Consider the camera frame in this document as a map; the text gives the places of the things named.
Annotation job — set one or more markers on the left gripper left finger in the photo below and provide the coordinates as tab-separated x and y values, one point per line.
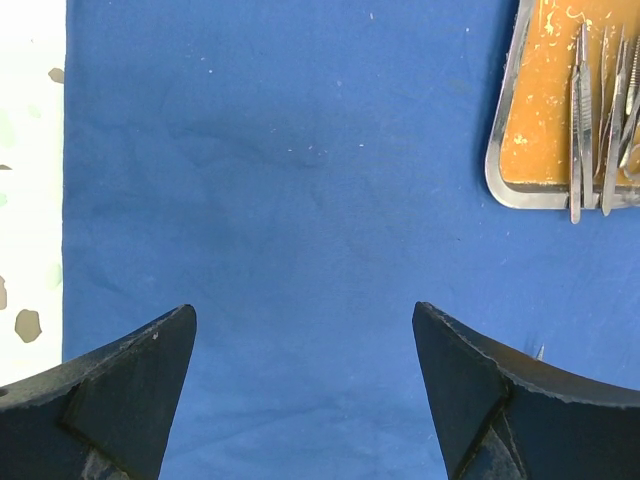
104	415

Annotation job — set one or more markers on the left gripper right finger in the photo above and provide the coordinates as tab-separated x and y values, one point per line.
501	414

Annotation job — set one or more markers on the blue surgical cloth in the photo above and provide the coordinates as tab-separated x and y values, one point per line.
303	173

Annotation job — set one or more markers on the steel surgical scissors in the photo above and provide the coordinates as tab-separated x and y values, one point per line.
540	354

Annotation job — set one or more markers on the steel tray orange liner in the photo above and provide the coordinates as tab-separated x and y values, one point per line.
527	162

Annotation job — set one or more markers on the steel scalpel handle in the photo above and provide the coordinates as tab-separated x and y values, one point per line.
632	116

